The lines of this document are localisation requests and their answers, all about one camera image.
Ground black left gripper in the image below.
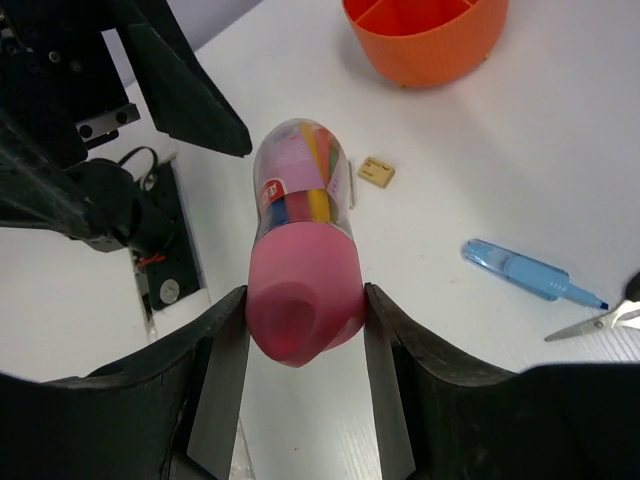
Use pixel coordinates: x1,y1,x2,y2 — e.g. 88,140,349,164
1,1,252,235

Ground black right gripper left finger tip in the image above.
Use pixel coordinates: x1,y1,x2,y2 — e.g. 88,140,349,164
1,287,249,479

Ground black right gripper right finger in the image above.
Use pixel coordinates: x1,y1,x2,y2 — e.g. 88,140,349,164
364,284,639,479

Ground pink cap crayon bottle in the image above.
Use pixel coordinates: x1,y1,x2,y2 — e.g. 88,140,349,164
246,119,366,367

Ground black handled scissors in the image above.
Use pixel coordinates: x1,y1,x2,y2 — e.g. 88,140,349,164
544,273,640,342

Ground blue highlighter pen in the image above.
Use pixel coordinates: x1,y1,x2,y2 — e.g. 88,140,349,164
462,239,609,310

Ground grey white eraser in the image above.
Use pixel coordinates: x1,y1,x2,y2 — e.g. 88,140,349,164
347,160,357,210

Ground tan eraser block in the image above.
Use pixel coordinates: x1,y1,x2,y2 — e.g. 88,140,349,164
357,156,396,189

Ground orange round desk organizer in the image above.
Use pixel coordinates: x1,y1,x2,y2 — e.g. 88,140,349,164
343,0,509,88

